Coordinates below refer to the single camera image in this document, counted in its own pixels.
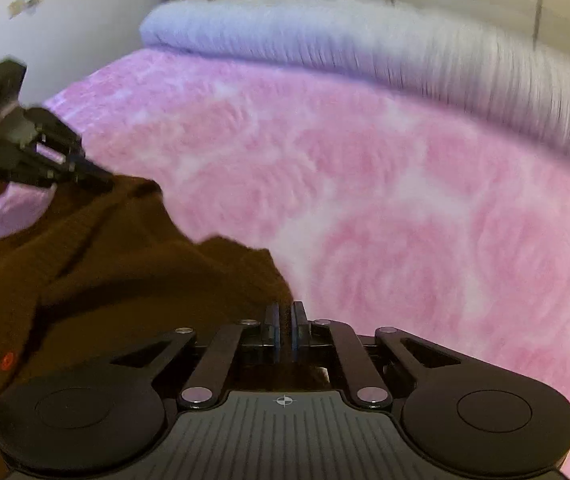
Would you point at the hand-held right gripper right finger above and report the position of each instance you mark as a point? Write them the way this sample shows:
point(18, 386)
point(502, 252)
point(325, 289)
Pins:
point(298, 332)

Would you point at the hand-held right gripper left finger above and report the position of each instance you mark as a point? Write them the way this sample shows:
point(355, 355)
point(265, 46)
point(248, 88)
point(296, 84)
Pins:
point(272, 332)

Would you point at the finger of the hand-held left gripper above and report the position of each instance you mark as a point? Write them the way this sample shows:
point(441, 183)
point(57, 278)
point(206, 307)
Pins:
point(62, 135)
point(65, 175)

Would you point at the white quilt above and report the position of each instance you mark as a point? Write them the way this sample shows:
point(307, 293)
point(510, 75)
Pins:
point(315, 25)

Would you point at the pink patterned bed sheet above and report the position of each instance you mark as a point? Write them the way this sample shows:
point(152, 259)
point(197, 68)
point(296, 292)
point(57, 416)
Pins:
point(390, 210)

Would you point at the brown knit sweater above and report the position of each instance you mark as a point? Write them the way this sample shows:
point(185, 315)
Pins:
point(115, 270)

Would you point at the wall hook sticker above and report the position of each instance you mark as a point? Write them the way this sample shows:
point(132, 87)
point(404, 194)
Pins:
point(25, 4)

